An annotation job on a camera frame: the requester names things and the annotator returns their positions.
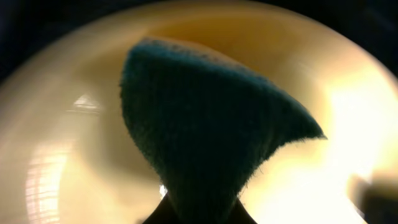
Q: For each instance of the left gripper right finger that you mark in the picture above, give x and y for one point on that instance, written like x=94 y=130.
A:
x=239 y=215

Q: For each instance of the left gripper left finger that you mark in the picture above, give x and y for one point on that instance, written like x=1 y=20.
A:
x=163 y=214

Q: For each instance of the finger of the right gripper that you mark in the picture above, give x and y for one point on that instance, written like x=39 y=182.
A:
x=376 y=201

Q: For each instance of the green yellow sponge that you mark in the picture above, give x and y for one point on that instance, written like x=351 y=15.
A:
x=205 y=124

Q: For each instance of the yellow plate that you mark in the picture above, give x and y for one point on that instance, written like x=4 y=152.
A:
x=66 y=156

